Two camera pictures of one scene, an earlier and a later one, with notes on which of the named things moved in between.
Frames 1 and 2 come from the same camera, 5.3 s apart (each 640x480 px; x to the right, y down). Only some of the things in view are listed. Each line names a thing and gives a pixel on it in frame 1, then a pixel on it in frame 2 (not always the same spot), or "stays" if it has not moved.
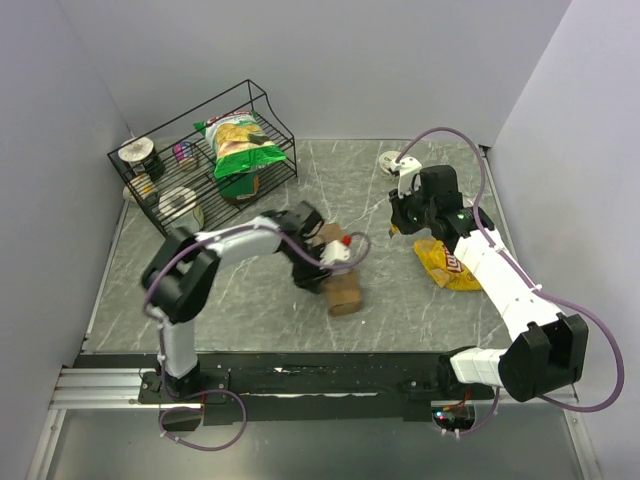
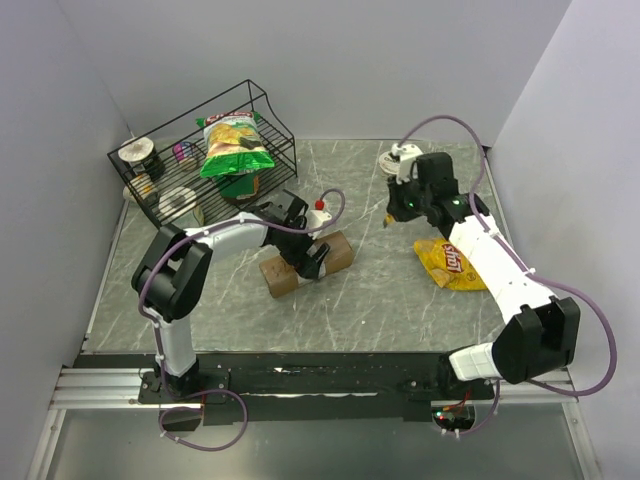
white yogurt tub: x=385 y=161 stays
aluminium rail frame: x=90 y=386 stays
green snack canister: x=242 y=187 stays
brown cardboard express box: x=343 y=289 → x=281 y=279
